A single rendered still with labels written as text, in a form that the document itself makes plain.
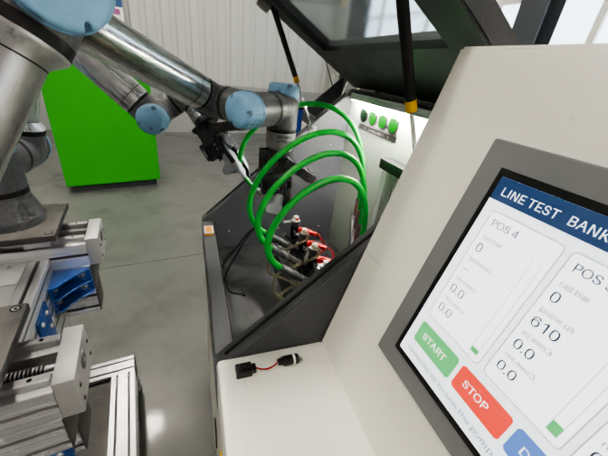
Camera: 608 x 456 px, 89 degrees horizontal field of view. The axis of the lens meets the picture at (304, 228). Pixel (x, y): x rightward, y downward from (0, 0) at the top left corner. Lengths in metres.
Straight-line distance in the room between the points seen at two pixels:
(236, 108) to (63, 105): 3.41
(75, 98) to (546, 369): 3.98
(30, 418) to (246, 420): 0.36
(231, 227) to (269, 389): 0.75
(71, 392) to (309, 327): 0.43
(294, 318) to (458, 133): 0.43
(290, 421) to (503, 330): 0.36
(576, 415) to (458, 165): 0.30
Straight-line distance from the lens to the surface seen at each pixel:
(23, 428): 0.78
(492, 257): 0.42
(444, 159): 0.50
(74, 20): 0.45
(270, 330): 0.64
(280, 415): 0.60
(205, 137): 1.01
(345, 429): 0.61
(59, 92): 4.01
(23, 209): 1.10
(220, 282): 0.89
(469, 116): 0.50
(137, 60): 0.67
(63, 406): 0.74
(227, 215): 1.21
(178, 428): 1.75
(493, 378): 0.43
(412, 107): 0.56
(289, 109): 0.77
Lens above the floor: 1.50
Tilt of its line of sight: 27 degrees down
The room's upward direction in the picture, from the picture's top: 7 degrees clockwise
